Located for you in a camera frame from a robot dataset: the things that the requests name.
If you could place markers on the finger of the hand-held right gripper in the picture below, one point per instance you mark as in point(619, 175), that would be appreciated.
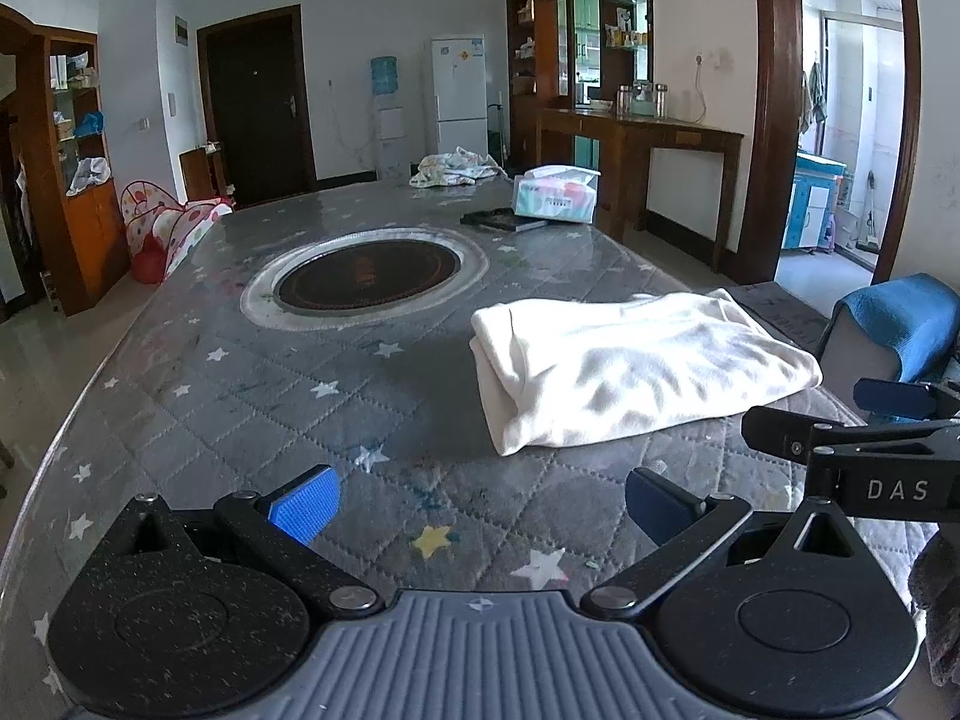
point(847, 441)
point(896, 399)

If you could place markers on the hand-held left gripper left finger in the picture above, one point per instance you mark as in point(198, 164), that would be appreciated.
point(304, 506)

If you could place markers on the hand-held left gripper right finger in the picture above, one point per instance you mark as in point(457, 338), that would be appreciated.
point(660, 502)

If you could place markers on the white garment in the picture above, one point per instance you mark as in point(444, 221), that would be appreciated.
point(637, 375)

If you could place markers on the person's right forearm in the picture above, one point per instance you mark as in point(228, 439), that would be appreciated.
point(941, 600)

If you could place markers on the blue sofa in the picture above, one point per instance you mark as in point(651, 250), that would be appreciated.
point(900, 322)

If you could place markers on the grey star-print quilted table cover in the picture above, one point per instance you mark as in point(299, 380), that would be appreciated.
point(225, 405)

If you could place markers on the dark grey doormat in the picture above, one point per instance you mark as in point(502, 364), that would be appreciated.
point(787, 315)

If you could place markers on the floor mop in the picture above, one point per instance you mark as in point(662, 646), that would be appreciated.
point(870, 229)

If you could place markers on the purple plastic stool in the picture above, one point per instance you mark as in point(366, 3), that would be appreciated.
point(829, 234)

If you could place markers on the blue bathroom cabinet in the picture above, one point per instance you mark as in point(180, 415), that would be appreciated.
point(810, 199)

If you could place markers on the round black table hotplate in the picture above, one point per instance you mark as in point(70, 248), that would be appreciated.
point(367, 277)

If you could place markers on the polka-dot play tent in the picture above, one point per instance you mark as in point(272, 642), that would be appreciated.
point(176, 229)

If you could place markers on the hanging towel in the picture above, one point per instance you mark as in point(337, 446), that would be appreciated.
point(814, 97)

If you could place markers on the pastel tissue box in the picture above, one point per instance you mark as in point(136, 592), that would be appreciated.
point(555, 195)

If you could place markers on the orange wooden shelf cabinet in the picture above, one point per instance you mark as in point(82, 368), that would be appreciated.
point(82, 240)

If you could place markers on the dark wooden sideboard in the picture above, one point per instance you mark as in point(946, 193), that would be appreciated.
point(637, 139)

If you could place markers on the crumpled patterned cloth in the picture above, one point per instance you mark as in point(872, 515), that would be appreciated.
point(454, 167)

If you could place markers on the white water dispenser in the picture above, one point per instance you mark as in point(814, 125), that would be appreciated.
point(391, 135)

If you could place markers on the glass jar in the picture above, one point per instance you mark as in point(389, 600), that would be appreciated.
point(659, 99)
point(625, 100)

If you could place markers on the dark wooden door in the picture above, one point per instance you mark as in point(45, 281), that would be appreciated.
point(251, 112)

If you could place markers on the blue water bottle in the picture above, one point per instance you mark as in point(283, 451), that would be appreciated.
point(383, 75)

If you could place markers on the white refrigerator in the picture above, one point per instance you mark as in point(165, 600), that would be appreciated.
point(457, 90)

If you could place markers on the wooden display cabinet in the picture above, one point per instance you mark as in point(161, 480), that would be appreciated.
point(544, 30)

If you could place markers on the wooden doorway frame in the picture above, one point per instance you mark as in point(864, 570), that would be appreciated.
point(772, 127)

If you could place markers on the white wall outlet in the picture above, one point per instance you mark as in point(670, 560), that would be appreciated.
point(707, 59)

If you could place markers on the grey wall panel box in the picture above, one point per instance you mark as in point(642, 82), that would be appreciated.
point(180, 28)

